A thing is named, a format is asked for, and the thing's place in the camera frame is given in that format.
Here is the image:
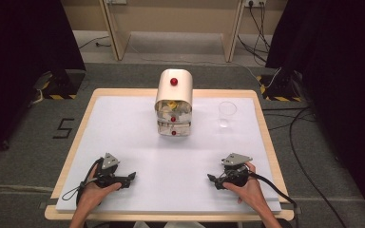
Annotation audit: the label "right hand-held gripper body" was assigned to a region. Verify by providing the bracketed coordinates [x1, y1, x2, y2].
[221, 152, 254, 188]

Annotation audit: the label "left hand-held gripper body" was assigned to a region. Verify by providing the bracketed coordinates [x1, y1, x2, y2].
[92, 152, 124, 189]

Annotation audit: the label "person's right hand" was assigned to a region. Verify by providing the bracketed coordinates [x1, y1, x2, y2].
[222, 161, 264, 209]

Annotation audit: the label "person's left hand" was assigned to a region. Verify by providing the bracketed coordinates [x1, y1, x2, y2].
[76, 181, 123, 211]

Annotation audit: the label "white table mat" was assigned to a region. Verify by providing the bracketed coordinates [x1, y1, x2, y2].
[55, 95, 282, 214]

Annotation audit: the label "light wooden table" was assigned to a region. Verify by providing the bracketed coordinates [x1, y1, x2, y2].
[44, 87, 296, 222]

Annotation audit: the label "person's white clothing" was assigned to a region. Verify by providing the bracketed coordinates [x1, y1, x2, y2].
[132, 220, 205, 228]

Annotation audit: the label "clear plastic cup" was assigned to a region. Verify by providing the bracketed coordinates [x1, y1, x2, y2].
[218, 101, 238, 129]

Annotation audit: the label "cream drawer cabinet red knobs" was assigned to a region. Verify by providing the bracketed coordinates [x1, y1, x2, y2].
[153, 68, 194, 138]

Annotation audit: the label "black stand base striped tape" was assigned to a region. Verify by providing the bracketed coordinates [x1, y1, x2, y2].
[32, 68, 86, 101]
[256, 73, 302, 103]

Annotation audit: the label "black curtain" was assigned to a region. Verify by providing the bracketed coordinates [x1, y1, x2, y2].
[264, 0, 365, 219]
[0, 0, 86, 164]

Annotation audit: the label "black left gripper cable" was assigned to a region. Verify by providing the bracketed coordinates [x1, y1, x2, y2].
[61, 157, 105, 206]

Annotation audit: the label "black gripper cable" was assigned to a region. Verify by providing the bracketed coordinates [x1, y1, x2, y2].
[61, 157, 105, 206]
[248, 171, 299, 220]

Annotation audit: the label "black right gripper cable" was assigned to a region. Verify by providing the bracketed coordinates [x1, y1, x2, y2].
[248, 171, 299, 220]

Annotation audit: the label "long black floor cable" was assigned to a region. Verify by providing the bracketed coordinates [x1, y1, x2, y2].
[289, 106, 348, 228]

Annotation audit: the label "black floor cables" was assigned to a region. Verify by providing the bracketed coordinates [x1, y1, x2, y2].
[261, 106, 317, 131]

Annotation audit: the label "thin black floor cable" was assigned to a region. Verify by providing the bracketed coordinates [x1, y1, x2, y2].
[78, 35, 112, 50]

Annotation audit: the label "beige wooden desk frame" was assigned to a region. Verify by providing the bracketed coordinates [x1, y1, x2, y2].
[98, 0, 247, 64]

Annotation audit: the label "bundle of black socket cables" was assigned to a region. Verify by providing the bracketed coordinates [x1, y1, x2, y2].
[237, 2, 272, 64]

